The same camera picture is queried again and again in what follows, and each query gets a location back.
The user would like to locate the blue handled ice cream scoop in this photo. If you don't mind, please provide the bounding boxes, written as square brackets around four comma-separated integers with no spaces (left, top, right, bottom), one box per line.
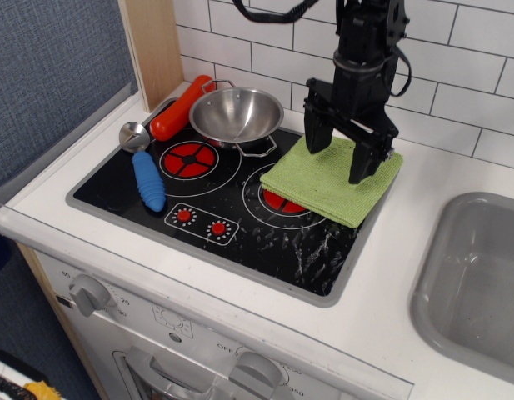
[118,122,166,213]

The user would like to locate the black toy stove top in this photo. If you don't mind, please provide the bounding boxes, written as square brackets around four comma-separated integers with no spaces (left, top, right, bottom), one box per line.
[67,127,380,307]

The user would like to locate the grey sink basin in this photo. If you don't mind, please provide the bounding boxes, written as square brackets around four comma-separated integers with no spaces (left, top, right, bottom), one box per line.
[411,192,514,384]

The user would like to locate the wooden side post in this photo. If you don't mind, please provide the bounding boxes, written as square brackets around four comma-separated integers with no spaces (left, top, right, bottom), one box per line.
[117,0,184,112]

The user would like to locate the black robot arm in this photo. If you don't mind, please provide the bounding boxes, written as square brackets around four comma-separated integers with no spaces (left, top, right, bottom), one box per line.
[304,1,410,184]

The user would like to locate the green cloth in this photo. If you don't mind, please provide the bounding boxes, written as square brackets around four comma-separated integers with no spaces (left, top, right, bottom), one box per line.
[260,136,403,228]

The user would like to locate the steel bowl with handles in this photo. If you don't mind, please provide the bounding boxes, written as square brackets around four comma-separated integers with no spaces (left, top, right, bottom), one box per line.
[189,79,284,158]

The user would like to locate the red toy sausage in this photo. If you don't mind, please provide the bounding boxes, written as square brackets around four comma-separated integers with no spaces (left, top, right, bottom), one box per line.
[149,75,214,142]

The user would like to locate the silver oven door handle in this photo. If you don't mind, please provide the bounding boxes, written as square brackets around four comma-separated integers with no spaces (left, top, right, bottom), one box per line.
[125,347,222,399]

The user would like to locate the grey right oven knob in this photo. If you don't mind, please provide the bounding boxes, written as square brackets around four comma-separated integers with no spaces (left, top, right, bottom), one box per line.
[228,352,282,399]

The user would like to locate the grey oven knob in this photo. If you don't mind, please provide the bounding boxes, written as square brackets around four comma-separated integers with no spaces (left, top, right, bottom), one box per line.
[69,274,111,317]
[228,352,282,399]

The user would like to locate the grey left oven knob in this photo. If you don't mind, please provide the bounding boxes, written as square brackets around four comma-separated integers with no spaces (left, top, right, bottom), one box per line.
[69,274,111,317]

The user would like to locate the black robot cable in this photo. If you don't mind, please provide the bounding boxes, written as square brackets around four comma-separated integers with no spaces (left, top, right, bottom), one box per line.
[232,0,412,99]

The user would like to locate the yellow object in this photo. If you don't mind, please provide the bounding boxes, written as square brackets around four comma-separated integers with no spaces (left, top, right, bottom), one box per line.
[23,381,62,400]

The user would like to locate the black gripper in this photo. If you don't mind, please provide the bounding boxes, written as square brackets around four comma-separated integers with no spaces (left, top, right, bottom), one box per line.
[304,57,397,184]

